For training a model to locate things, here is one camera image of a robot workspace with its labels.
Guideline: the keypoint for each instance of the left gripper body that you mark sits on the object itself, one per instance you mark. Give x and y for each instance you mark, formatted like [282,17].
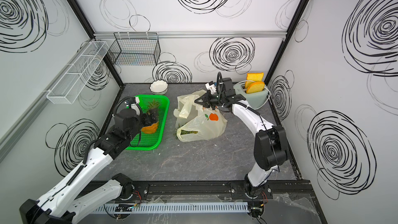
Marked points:
[145,120]

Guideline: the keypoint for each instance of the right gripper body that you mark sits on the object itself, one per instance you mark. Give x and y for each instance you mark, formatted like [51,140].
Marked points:
[216,100]

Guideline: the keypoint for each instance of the pineapple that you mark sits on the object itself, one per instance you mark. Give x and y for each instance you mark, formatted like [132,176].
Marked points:
[184,132]
[152,129]

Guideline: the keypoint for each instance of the yellow plastic bag with oranges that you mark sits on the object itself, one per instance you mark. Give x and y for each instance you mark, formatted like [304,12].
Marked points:
[209,123]

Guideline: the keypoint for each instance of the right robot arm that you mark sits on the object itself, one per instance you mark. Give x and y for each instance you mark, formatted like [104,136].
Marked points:
[270,146]

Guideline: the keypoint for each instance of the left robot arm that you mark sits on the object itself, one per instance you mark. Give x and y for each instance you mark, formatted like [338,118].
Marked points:
[62,204]

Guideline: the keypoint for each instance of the green plastic basket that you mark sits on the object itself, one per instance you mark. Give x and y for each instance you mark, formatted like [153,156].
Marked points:
[148,142]

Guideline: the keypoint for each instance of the white scalloped bowl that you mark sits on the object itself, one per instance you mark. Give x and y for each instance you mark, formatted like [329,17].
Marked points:
[159,87]

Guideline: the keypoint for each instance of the mint green toaster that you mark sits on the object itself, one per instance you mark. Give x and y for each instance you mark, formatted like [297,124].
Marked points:
[256,99]

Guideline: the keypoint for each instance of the toast slice front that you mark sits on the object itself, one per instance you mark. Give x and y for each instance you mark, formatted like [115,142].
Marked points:
[255,87]

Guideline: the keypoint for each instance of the toast slice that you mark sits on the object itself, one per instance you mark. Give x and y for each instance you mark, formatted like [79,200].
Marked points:
[253,78]
[255,87]

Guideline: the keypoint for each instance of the toast slice rear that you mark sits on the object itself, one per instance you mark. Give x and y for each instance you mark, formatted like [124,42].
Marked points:
[253,78]

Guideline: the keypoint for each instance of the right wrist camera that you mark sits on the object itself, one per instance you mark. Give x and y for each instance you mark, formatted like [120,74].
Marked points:
[211,87]

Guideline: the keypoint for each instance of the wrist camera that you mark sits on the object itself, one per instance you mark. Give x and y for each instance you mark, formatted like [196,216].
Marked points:
[211,87]
[133,103]

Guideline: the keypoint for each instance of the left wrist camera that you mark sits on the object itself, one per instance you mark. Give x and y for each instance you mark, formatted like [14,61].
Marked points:
[133,103]

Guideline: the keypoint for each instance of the black wire basket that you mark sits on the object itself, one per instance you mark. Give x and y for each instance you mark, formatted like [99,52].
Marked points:
[135,49]

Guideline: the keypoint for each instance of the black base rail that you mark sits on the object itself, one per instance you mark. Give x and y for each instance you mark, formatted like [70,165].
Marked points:
[235,189]

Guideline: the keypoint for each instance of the white mesh wall shelf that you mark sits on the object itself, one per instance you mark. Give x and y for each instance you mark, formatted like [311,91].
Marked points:
[88,70]

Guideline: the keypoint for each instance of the white slotted cable duct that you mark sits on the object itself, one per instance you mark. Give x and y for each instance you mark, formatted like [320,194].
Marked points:
[173,208]

